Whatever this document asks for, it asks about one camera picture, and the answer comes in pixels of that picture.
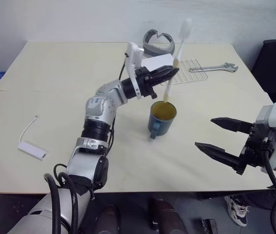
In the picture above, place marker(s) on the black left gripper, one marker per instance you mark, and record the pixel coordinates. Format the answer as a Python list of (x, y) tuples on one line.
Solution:
[(144, 81)]

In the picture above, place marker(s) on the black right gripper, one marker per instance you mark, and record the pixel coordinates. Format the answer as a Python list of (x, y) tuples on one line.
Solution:
[(257, 143)]

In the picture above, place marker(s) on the white toothbrush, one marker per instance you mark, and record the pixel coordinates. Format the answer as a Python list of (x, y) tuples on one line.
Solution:
[(180, 48)]

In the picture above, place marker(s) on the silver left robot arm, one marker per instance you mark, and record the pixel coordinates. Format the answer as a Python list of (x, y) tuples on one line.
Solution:
[(92, 168)]

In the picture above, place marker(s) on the blue mug with yellow inside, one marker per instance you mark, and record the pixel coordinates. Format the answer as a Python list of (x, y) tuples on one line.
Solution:
[(161, 124)]

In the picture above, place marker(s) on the silver adjustable wrench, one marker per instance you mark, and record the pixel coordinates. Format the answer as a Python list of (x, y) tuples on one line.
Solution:
[(211, 68)]

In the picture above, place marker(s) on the person's dark trouser leg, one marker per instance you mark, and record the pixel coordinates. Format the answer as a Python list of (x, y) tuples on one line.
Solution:
[(264, 198)]

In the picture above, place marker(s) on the white and black sneaker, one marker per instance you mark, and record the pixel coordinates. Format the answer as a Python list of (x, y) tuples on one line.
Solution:
[(236, 210)]

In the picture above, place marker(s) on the small black floor object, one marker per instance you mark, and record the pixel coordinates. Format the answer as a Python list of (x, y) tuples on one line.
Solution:
[(209, 226)]

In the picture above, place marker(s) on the dark rounded shape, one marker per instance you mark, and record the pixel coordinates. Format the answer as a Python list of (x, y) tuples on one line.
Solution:
[(166, 217), (108, 219)]

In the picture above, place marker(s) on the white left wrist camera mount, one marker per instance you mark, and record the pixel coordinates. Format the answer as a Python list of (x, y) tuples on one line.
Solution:
[(133, 63)]

